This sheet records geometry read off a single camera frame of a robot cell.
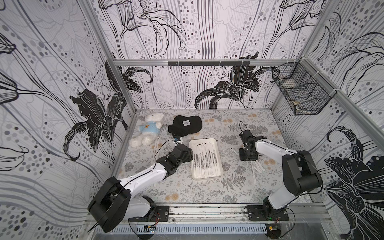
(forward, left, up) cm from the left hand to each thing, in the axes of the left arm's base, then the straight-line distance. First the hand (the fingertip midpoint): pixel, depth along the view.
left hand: (189, 154), depth 87 cm
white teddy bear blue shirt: (+18, +29, -1) cm, 34 cm away
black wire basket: (+33, -70, +24) cm, 81 cm away
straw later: (0, -17, -5) cm, 17 cm away
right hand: (+3, -36, -6) cm, 36 cm away
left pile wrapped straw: (+7, +23, -7) cm, 25 cm away
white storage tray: (-2, -11, -6) cm, 12 cm away
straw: (-1, -4, -6) cm, 7 cm away
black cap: (+24, +6, -3) cm, 25 cm away
